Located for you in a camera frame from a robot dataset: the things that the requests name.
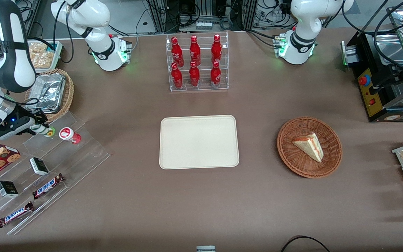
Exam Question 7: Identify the snickers bar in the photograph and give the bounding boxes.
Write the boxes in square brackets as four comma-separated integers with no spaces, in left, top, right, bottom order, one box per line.
[32,173,65,200]
[0,201,35,229]

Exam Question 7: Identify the black machine with red button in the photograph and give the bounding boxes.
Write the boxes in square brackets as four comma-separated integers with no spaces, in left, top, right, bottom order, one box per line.
[341,26,403,123]

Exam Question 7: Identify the red lid yogurt cup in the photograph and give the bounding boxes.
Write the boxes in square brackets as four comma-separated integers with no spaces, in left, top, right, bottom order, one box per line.
[59,127,82,145]

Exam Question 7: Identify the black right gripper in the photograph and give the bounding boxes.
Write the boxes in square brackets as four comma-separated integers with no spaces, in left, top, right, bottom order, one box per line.
[0,108,50,141]

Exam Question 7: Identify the aluminium foil tray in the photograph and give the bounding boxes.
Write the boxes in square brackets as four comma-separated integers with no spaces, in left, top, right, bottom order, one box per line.
[28,73,66,113]

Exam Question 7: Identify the black cable loop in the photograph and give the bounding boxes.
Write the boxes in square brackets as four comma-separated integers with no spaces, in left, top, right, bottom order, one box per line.
[280,236,332,252]

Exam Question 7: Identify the clear acrylic bottle rack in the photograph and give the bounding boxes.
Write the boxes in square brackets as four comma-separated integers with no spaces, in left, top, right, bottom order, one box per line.
[165,31,229,92]

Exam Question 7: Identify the clear snack packets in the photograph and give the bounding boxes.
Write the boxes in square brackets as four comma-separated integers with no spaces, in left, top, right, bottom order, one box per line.
[28,42,55,69]

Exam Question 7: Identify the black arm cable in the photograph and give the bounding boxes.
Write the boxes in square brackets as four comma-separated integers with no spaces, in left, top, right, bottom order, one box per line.
[27,0,74,64]

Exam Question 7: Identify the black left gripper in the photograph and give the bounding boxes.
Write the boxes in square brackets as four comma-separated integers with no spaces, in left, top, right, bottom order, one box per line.
[369,65,403,96]

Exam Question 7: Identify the beige plastic tray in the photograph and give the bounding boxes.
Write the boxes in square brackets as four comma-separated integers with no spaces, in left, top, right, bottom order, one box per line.
[159,114,240,170]

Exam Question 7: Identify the clear acrylic stepped stand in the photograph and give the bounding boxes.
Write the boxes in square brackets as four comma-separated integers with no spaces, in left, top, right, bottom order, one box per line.
[0,111,111,236]

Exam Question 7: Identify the oval wicker basket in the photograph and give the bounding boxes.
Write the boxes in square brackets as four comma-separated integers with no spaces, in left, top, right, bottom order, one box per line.
[25,68,75,122]

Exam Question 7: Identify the white snack bin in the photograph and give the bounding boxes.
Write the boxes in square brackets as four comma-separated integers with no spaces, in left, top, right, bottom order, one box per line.
[27,41,63,74]

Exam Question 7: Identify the wrapped triangle sandwich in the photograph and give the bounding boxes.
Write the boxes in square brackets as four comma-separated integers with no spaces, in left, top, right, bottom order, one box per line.
[291,132,325,163]

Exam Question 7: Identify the green lid yogurt cup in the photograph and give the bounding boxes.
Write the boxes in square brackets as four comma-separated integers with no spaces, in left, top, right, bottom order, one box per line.
[35,124,56,138]

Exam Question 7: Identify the round wicker basket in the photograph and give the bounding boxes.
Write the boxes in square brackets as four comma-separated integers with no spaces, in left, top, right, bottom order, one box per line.
[276,116,343,179]

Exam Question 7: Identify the small black box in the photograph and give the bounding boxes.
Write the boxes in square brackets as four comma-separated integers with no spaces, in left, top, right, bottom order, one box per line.
[29,157,50,176]
[0,180,19,199]

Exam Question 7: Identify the red cola bottle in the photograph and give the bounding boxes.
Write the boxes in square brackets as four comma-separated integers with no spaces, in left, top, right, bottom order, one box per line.
[211,34,223,65]
[171,62,184,90]
[189,61,201,88]
[210,61,222,88]
[171,36,185,68]
[189,35,202,67]

